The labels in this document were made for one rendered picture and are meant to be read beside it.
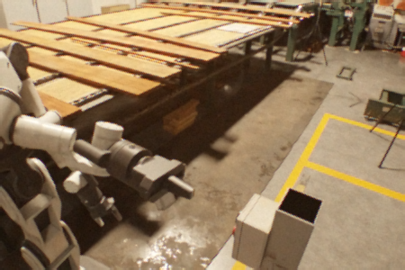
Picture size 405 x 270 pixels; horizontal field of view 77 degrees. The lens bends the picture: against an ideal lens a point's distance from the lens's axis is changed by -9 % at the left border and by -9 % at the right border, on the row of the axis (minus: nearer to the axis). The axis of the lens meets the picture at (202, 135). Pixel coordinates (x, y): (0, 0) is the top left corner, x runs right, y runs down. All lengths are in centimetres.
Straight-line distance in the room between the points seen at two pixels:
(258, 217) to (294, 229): 7
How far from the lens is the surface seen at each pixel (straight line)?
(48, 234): 123
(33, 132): 70
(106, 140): 66
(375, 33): 866
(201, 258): 191
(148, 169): 57
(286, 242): 47
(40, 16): 789
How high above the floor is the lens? 161
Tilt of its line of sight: 32 degrees down
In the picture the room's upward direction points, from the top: 1 degrees clockwise
